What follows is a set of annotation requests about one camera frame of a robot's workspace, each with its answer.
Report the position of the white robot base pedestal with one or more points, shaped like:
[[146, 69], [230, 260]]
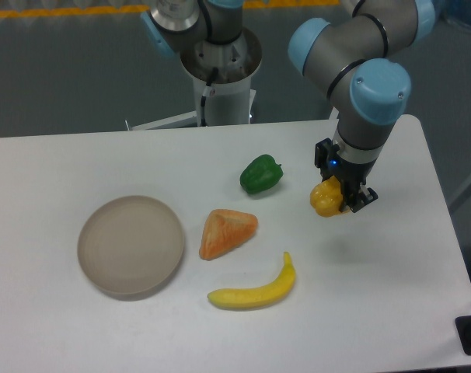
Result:
[[221, 77]]

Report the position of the yellow toy banana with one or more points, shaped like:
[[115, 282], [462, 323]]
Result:
[[259, 297]]

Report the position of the orange toy sandwich wedge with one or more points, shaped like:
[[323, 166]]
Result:
[[225, 230]]

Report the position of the yellow toy pepper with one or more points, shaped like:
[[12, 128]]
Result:
[[326, 198]]

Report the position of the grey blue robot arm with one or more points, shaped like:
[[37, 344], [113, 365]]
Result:
[[348, 63]]

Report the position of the beige round plate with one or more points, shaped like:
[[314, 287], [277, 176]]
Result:
[[131, 247]]

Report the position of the green toy pepper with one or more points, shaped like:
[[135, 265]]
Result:
[[261, 174]]

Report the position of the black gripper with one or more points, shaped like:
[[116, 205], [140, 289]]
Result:
[[351, 174]]

